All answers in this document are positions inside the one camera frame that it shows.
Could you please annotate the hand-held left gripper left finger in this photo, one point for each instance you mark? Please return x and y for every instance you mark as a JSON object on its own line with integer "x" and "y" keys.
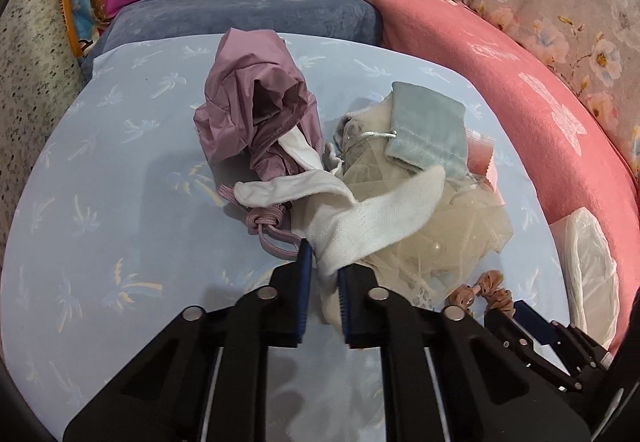
{"x": 305, "y": 292}

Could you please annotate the pink zigzag-edged wrapper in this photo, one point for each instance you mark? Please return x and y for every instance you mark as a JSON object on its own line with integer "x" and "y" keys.
{"x": 482, "y": 156}

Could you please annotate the beige tulle mesh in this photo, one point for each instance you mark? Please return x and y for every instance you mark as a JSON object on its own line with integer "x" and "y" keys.
{"x": 450, "y": 227}

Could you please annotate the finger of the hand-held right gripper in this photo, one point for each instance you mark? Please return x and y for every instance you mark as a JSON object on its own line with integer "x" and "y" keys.
{"x": 530, "y": 347}
{"x": 537, "y": 322}

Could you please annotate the pink blanket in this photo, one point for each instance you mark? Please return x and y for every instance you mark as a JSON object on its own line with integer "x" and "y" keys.
{"x": 450, "y": 46}

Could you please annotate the blue-grey velvet pouch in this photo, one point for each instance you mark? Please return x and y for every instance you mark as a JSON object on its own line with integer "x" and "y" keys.
{"x": 425, "y": 126}

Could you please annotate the blue-grey velvet cushion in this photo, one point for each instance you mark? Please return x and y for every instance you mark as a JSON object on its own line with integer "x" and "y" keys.
{"x": 250, "y": 11}

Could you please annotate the white plastic trash bag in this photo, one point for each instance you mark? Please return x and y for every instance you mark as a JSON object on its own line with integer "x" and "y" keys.
{"x": 590, "y": 262}

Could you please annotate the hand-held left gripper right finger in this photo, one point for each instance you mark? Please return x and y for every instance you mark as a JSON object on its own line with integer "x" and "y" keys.
{"x": 346, "y": 307}

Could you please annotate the light blue palm print sheet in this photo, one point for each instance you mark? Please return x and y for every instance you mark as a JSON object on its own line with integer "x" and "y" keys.
{"x": 125, "y": 171}

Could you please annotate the white sock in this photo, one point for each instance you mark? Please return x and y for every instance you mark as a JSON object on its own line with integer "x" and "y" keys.
{"x": 380, "y": 217}

